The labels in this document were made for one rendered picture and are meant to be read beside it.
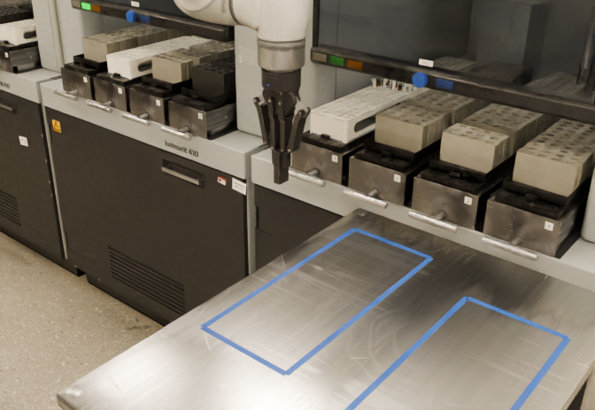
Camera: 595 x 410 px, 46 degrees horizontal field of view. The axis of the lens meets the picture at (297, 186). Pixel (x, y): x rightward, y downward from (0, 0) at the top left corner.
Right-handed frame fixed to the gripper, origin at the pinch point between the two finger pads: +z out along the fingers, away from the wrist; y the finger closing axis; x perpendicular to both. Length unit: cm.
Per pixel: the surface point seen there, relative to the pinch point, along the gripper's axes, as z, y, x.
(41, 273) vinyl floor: 80, 122, -11
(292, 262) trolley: -1.7, -26.9, 29.4
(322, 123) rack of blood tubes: -4.4, 1.3, -15.4
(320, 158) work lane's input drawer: 2.0, -1.0, -11.7
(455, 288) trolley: -2, -49, 20
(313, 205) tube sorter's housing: 13.9, 0.7, -12.1
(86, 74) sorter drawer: -1, 81, -12
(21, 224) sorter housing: 64, 131, -12
